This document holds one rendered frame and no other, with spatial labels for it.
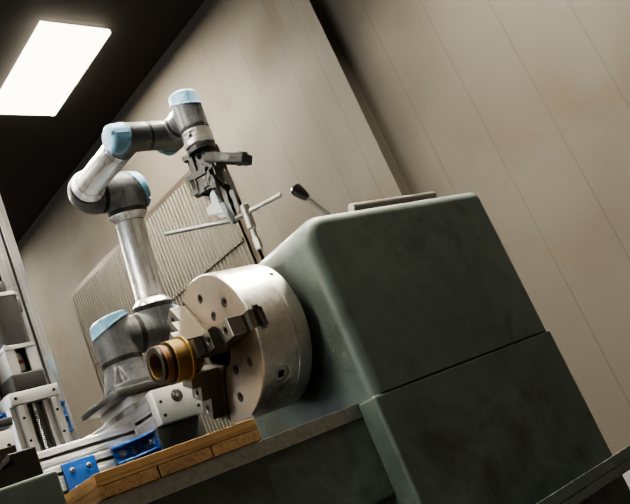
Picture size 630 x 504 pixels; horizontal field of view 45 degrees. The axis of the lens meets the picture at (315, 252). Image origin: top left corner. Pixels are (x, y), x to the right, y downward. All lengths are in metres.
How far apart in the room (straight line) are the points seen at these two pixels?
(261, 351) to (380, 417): 0.26
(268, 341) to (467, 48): 3.77
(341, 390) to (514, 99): 3.48
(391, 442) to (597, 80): 3.40
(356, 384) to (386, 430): 0.11
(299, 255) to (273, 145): 4.62
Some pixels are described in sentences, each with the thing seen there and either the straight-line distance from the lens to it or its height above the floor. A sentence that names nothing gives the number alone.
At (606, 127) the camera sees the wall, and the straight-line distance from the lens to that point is 4.57.
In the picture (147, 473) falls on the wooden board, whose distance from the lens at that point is 1.27.
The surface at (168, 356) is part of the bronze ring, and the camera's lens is 1.50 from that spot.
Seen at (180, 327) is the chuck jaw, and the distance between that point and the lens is 1.61.
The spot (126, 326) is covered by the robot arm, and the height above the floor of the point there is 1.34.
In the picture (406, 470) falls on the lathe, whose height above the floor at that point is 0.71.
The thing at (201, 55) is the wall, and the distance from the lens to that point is 6.90.
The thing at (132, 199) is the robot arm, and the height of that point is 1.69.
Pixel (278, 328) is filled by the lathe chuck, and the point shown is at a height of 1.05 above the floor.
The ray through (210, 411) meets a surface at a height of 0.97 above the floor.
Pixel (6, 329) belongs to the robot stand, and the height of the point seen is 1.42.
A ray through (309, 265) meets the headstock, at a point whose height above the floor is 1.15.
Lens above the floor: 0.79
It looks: 14 degrees up
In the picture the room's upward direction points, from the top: 23 degrees counter-clockwise
